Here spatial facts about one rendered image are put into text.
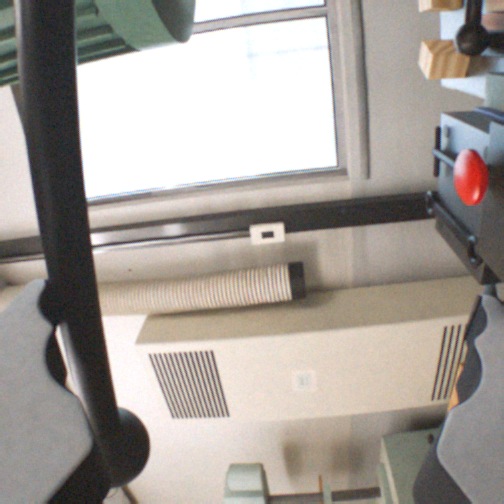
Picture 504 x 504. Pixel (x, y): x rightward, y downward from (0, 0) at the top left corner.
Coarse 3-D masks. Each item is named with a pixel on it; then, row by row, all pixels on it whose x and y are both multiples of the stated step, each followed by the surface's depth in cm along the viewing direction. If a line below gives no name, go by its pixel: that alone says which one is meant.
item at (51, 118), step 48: (48, 0) 7; (48, 48) 8; (48, 96) 8; (48, 144) 9; (48, 192) 9; (48, 240) 10; (96, 288) 11; (96, 336) 12; (96, 384) 13; (96, 432) 14; (144, 432) 15
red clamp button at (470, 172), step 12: (468, 156) 19; (480, 156) 18; (456, 168) 20; (468, 168) 19; (480, 168) 18; (456, 180) 20; (468, 180) 19; (480, 180) 18; (468, 192) 19; (480, 192) 18; (468, 204) 20
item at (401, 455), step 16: (416, 432) 203; (432, 432) 201; (384, 448) 200; (400, 448) 196; (416, 448) 194; (240, 464) 191; (256, 464) 190; (384, 464) 201; (400, 464) 187; (416, 464) 185; (240, 480) 184; (256, 480) 183; (320, 480) 211; (384, 480) 192; (400, 480) 179; (224, 496) 188; (240, 496) 187; (256, 496) 186; (272, 496) 199; (288, 496) 198; (304, 496) 197; (320, 496) 195; (336, 496) 194; (352, 496) 193; (368, 496) 192; (384, 496) 184; (400, 496) 171
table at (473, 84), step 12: (444, 12) 41; (456, 12) 38; (444, 24) 42; (456, 24) 39; (444, 36) 43; (480, 60) 36; (492, 60) 33; (468, 72) 39; (480, 72) 36; (444, 84) 46; (456, 84) 42; (468, 84) 39; (480, 84) 37; (480, 96) 37
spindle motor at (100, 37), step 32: (0, 0) 14; (96, 0) 14; (128, 0) 15; (160, 0) 15; (192, 0) 21; (0, 32) 15; (96, 32) 17; (128, 32) 17; (160, 32) 17; (192, 32) 23; (0, 64) 17
